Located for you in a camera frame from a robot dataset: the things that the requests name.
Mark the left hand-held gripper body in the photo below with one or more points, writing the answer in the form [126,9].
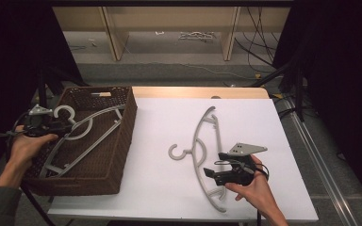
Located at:
[39,127]

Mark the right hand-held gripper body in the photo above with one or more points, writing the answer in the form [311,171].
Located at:
[242,174]

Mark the grey plastic clothes hanger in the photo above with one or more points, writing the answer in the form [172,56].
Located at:
[91,147]
[195,157]

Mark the brown woven basket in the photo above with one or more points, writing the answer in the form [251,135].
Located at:
[106,163]

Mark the person's right hand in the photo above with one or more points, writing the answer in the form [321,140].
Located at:
[260,191]

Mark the person's left hand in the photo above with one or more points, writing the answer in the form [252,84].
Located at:
[25,150]

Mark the black tripod stand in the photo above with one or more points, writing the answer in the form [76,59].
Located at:
[299,94]
[41,91]

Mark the white table cover sheet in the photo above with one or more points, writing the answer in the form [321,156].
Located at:
[163,188]

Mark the light tag on basket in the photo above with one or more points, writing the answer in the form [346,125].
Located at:
[102,94]

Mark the dark curtain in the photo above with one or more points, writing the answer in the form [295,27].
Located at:
[342,78]
[9,62]

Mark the light wooden shelf unit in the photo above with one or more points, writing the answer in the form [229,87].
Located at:
[176,17]

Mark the metal floor rail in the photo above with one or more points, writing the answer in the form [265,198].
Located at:
[323,175]

